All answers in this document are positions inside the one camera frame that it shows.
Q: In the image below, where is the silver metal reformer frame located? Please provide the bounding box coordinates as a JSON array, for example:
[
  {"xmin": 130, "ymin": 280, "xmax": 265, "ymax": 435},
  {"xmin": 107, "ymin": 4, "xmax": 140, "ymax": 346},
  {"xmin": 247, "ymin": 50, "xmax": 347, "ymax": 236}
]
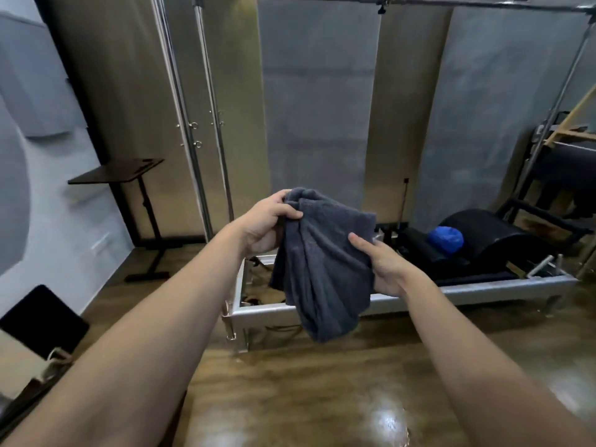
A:
[{"xmin": 223, "ymin": 253, "xmax": 580, "ymax": 354}]

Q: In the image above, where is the person's right hand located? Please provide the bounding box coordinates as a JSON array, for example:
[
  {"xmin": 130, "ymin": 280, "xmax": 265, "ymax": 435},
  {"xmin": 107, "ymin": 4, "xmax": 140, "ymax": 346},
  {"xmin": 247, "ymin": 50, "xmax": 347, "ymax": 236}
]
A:
[{"xmin": 348, "ymin": 233, "xmax": 419, "ymax": 298}]

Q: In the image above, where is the silver metal tower frame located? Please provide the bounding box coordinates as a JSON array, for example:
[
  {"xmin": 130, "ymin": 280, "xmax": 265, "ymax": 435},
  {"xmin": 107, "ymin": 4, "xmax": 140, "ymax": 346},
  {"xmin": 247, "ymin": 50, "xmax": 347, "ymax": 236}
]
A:
[{"xmin": 150, "ymin": 0, "xmax": 596, "ymax": 238}]

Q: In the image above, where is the black arc barrel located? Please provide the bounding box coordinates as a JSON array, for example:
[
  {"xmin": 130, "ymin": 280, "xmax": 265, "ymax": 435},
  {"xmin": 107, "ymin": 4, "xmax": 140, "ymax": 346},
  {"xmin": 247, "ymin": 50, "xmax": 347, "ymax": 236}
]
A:
[{"xmin": 438, "ymin": 208, "xmax": 543, "ymax": 270}]

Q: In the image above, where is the wooden stick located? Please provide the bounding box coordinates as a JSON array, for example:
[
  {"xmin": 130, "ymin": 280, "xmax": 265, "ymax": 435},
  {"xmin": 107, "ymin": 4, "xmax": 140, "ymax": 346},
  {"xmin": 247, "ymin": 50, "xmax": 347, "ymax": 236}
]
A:
[{"xmin": 544, "ymin": 84, "xmax": 596, "ymax": 148}]

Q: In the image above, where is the black adjustable stand table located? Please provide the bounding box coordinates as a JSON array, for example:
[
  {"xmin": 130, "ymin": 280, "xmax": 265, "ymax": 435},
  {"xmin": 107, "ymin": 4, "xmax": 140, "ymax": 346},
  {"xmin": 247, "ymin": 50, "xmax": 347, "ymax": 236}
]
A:
[{"xmin": 67, "ymin": 158, "xmax": 183, "ymax": 283}]

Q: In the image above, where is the person's right forearm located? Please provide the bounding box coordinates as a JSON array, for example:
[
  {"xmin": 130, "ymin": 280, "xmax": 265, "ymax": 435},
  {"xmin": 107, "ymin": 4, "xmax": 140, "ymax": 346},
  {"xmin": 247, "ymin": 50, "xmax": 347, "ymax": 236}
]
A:
[{"xmin": 400, "ymin": 270, "xmax": 596, "ymax": 447}]

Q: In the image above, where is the blue ball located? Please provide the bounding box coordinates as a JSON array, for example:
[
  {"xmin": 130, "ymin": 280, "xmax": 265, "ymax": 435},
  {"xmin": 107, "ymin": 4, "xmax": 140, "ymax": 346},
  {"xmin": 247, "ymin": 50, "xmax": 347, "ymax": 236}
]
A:
[{"xmin": 427, "ymin": 226, "xmax": 465, "ymax": 255}]

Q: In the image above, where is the black reformer carriage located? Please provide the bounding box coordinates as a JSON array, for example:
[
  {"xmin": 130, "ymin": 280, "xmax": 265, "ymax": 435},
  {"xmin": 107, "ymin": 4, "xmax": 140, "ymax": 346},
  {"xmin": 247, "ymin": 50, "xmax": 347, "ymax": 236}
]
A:
[{"xmin": 400, "ymin": 227, "xmax": 517, "ymax": 287}]

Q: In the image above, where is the dark grey towel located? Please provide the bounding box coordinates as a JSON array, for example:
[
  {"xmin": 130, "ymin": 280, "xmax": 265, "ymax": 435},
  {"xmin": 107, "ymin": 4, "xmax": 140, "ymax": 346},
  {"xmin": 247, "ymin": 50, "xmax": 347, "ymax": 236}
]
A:
[{"xmin": 269, "ymin": 187, "xmax": 377, "ymax": 344}]

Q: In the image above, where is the black padded chair apparatus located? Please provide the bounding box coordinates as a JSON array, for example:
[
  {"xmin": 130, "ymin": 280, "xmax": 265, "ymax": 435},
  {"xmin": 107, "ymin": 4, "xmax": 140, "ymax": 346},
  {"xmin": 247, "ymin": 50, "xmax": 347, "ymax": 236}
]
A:
[{"xmin": 496, "ymin": 125, "xmax": 596, "ymax": 247}]

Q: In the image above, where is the black square pad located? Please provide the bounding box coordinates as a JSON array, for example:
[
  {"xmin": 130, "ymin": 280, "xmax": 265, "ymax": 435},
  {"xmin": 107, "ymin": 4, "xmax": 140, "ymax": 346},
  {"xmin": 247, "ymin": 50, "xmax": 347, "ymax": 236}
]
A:
[{"xmin": 0, "ymin": 285, "xmax": 90, "ymax": 361}]

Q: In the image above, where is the person's left hand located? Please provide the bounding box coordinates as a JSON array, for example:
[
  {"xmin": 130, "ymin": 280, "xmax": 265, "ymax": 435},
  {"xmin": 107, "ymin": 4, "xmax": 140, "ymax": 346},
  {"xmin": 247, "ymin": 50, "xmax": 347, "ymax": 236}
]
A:
[{"xmin": 240, "ymin": 189, "xmax": 304, "ymax": 255}]

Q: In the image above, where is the person's left forearm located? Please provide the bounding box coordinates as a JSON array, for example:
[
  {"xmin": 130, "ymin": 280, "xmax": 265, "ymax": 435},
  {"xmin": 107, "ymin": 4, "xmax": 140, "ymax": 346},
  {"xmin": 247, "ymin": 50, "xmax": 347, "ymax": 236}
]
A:
[{"xmin": 0, "ymin": 221, "xmax": 247, "ymax": 447}]

